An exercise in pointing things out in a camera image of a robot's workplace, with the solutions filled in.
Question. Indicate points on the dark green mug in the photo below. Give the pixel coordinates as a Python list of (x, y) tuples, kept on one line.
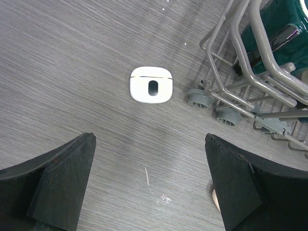
[(286, 25)]

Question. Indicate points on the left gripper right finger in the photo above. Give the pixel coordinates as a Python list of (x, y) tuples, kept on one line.
[(255, 193)]

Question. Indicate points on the grey wire dish rack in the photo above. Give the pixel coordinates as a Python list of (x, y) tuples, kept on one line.
[(245, 82)]

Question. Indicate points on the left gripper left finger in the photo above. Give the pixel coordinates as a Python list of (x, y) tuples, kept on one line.
[(46, 193)]

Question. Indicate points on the white charging case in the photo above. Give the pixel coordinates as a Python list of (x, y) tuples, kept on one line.
[(151, 85)]

